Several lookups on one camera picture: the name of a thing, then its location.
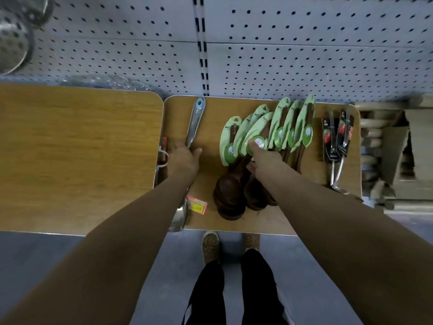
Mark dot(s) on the person's right forearm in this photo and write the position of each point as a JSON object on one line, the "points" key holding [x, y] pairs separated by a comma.
{"points": [[355, 253]]}

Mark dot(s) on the person's black trouser leg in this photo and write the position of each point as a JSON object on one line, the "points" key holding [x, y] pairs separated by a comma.
{"points": [[208, 294], [260, 291]]}

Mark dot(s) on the row of dark spoons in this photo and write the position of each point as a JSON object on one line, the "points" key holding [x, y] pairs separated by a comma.
{"points": [[230, 196]]}

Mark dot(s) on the bunch of hanging steel ladles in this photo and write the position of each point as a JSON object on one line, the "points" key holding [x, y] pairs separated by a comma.
{"points": [[13, 43]]}

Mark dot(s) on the red yellow sticker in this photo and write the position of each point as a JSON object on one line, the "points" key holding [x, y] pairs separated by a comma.
{"points": [[197, 205]]}

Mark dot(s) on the person's left forearm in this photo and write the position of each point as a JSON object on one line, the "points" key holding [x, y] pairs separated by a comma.
{"points": [[101, 260]]}

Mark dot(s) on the person's shoe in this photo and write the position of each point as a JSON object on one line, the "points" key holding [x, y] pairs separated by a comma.
{"points": [[210, 248], [252, 241]]}

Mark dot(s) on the stack of long beige boxes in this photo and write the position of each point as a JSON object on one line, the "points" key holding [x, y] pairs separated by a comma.
{"points": [[370, 131]]}

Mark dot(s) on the bundle of carded steel utensils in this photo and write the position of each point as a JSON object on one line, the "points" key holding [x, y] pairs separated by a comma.
{"points": [[333, 145]]}

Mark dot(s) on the crumpled clear plastic film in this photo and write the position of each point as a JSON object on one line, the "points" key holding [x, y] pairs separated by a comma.
{"points": [[118, 83]]}

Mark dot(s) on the person's right hand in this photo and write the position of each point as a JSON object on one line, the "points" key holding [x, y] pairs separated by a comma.
{"points": [[267, 167]]}

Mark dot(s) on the person's left hand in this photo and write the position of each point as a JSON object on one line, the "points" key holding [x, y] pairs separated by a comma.
{"points": [[182, 162]]}

